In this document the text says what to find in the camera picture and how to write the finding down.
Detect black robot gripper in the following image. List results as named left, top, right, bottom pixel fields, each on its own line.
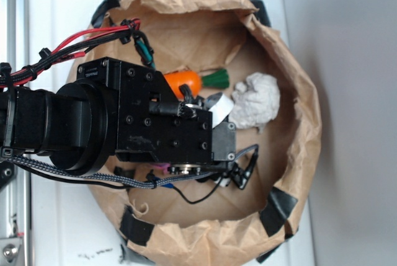
left=76, top=58, right=248, bottom=189

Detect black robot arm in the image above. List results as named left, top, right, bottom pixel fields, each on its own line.
left=1, top=58, right=254, bottom=188

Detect crumpled white paper ball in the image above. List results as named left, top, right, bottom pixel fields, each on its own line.
left=229, top=72, right=280, bottom=133

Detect orange toy carrot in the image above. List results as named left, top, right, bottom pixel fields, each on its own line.
left=164, top=69, right=230, bottom=99

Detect brown paper bag basin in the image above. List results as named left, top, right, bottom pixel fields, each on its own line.
left=90, top=0, right=322, bottom=265

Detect grey braided cable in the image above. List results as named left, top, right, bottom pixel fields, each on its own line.
left=0, top=143, right=261, bottom=205

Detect black corner bracket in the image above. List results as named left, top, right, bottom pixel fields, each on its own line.
left=0, top=161, right=15, bottom=190

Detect red and black cable bundle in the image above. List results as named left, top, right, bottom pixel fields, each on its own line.
left=0, top=17, right=156, bottom=89

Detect aluminium frame rail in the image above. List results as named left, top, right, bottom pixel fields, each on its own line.
left=1, top=0, right=31, bottom=265

